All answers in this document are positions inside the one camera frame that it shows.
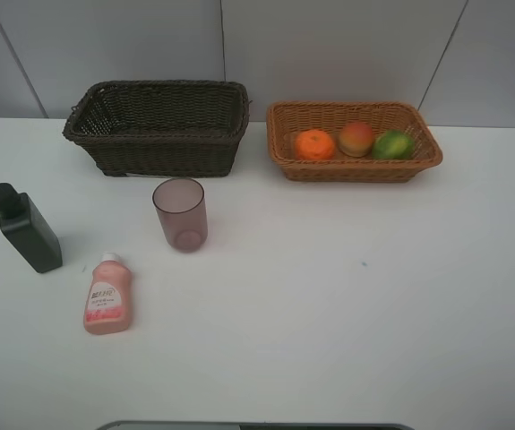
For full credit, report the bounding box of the translucent purple plastic cup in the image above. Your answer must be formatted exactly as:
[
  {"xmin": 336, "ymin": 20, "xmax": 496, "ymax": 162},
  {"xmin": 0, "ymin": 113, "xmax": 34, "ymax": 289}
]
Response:
[{"xmin": 152, "ymin": 178, "xmax": 208, "ymax": 253}]

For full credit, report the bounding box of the orange tangerine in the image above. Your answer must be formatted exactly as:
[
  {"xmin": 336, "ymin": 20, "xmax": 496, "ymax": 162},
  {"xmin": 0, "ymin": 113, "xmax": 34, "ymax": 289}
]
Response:
[{"xmin": 294, "ymin": 129, "xmax": 336, "ymax": 160}]

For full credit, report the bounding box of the red yellow peach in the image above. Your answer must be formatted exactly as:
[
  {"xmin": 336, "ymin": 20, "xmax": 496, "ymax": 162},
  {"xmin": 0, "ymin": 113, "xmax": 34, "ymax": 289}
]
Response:
[{"xmin": 338, "ymin": 122, "xmax": 374, "ymax": 158}]

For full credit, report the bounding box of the green mango fruit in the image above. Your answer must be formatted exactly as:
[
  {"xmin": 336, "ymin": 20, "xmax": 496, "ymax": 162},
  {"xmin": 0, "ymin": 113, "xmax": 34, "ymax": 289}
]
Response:
[{"xmin": 372, "ymin": 130, "xmax": 416, "ymax": 159}]

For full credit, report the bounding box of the pink detergent bottle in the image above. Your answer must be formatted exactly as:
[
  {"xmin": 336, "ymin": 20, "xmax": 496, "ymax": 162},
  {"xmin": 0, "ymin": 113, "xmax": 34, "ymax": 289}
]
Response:
[{"xmin": 83, "ymin": 253, "xmax": 133, "ymax": 335}]

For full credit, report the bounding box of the black pump bottle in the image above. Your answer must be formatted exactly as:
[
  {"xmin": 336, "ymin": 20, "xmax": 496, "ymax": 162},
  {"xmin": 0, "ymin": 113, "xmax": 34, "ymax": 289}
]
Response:
[{"xmin": 0, "ymin": 183, "xmax": 63, "ymax": 274}]

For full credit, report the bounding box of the orange wicker basket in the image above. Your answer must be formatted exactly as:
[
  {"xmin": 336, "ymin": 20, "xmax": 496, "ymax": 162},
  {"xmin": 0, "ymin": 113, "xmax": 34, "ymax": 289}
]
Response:
[{"xmin": 266, "ymin": 101, "xmax": 442, "ymax": 183}]

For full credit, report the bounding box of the dark brown wicker basket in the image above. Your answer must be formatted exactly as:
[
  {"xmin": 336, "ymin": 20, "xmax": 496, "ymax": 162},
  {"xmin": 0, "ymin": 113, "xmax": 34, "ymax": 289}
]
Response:
[{"xmin": 63, "ymin": 80, "xmax": 250, "ymax": 178}]

